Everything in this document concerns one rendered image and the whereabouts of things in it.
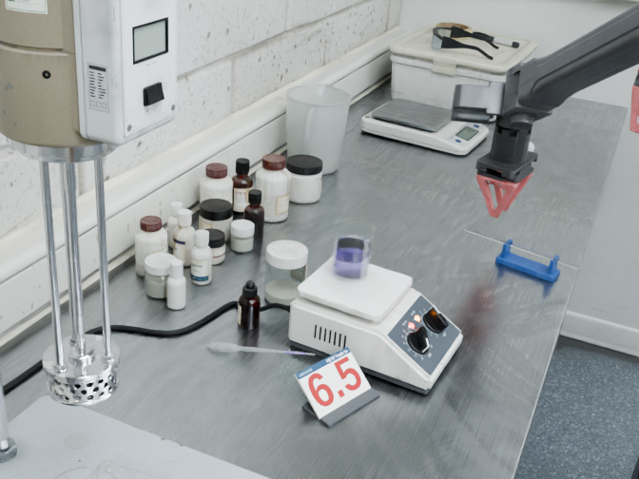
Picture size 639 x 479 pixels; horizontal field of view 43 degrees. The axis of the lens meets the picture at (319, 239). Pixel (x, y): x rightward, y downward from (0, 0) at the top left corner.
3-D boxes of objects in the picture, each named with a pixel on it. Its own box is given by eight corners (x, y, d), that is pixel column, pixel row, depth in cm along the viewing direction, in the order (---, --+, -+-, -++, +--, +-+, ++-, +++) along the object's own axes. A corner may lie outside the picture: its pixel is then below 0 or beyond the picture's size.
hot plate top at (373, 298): (415, 283, 108) (416, 277, 108) (378, 324, 99) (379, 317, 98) (335, 258, 113) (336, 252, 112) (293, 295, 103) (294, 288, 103)
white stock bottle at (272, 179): (252, 221, 139) (255, 162, 134) (254, 206, 144) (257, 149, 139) (287, 224, 139) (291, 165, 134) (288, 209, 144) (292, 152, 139)
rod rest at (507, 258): (559, 275, 130) (565, 256, 129) (552, 283, 128) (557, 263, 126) (502, 255, 135) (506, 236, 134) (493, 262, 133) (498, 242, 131)
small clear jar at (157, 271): (180, 285, 118) (181, 254, 116) (173, 301, 114) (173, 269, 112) (149, 282, 118) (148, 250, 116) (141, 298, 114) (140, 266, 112)
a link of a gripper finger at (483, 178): (469, 215, 132) (476, 162, 127) (487, 201, 137) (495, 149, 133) (507, 227, 128) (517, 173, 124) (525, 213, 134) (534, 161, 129)
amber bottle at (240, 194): (225, 209, 142) (226, 158, 138) (244, 204, 145) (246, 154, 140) (236, 218, 140) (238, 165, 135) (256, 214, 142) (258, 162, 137)
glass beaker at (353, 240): (345, 261, 111) (351, 208, 107) (377, 276, 108) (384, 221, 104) (318, 277, 107) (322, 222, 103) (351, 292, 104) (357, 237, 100)
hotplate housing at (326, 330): (461, 348, 109) (471, 297, 106) (427, 399, 99) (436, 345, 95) (317, 298, 118) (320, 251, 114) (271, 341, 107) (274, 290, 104)
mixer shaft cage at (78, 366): (136, 375, 76) (128, 124, 65) (90, 416, 70) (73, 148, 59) (77, 354, 78) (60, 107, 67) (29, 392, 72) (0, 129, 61)
